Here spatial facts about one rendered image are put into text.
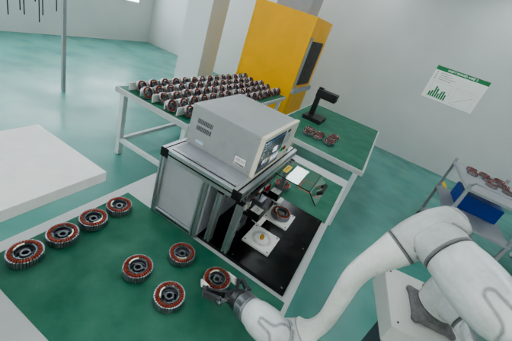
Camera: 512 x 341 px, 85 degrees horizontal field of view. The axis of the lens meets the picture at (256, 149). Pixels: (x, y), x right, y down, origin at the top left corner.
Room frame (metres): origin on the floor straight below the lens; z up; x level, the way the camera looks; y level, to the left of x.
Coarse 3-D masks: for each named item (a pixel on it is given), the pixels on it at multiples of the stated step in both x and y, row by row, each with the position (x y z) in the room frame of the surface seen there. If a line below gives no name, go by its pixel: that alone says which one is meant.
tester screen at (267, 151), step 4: (280, 136) 1.26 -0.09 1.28; (284, 136) 1.32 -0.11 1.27; (272, 140) 1.16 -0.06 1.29; (276, 140) 1.21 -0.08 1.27; (280, 140) 1.28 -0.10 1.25; (268, 144) 1.13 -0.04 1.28; (272, 144) 1.18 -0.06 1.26; (276, 144) 1.24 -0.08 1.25; (264, 148) 1.10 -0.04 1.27; (268, 148) 1.15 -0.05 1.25; (272, 148) 1.20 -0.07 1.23; (264, 152) 1.12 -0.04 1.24; (268, 152) 1.17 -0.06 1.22; (272, 152) 1.23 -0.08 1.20; (264, 156) 1.14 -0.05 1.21; (268, 156) 1.19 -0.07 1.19; (260, 160) 1.10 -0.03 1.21; (268, 160) 1.21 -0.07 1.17; (260, 164) 1.12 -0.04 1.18; (256, 172) 1.11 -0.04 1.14
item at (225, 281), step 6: (210, 270) 0.82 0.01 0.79; (216, 270) 0.83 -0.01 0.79; (222, 270) 0.84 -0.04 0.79; (204, 276) 0.79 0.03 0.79; (210, 276) 0.81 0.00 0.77; (216, 276) 0.81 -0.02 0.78; (222, 276) 0.83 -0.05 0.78; (228, 276) 0.82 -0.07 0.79; (210, 282) 0.77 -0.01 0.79; (216, 282) 0.79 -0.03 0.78; (222, 282) 0.80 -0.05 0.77; (228, 282) 0.79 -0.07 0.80; (216, 288) 0.75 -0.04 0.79; (222, 288) 0.76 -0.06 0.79
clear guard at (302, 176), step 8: (280, 168) 1.37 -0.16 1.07; (296, 168) 1.43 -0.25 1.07; (304, 168) 1.47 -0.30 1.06; (280, 176) 1.29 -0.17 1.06; (288, 176) 1.31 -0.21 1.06; (296, 176) 1.34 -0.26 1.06; (304, 176) 1.37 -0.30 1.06; (312, 176) 1.41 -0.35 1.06; (320, 176) 1.44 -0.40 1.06; (296, 184) 1.26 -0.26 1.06; (304, 184) 1.28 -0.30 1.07; (312, 184) 1.31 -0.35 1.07; (320, 184) 1.38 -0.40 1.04; (312, 192) 1.26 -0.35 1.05; (312, 200) 1.22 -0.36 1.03
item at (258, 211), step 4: (252, 208) 1.14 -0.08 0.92; (256, 208) 1.15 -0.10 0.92; (260, 208) 1.16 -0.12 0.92; (244, 212) 1.12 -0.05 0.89; (248, 212) 1.12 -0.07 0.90; (252, 212) 1.11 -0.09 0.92; (256, 212) 1.12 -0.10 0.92; (260, 212) 1.13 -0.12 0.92; (248, 216) 1.11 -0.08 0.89; (252, 216) 1.11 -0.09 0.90; (256, 216) 1.11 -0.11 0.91; (260, 216) 1.11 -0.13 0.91; (252, 220) 1.11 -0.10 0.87; (256, 220) 1.10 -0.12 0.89; (260, 220) 1.12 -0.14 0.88; (264, 220) 1.14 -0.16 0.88; (260, 224) 1.10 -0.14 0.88
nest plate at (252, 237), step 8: (256, 224) 1.21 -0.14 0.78; (248, 232) 1.13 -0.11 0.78; (256, 232) 1.14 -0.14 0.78; (264, 232) 1.17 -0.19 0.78; (248, 240) 1.07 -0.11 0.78; (256, 240) 1.09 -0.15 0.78; (264, 240) 1.11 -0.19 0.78; (272, 240) 1.13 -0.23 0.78; (256, 248) 1.04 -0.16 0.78; (264, 248) 1.06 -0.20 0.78; (272, 248) 1.07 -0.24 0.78
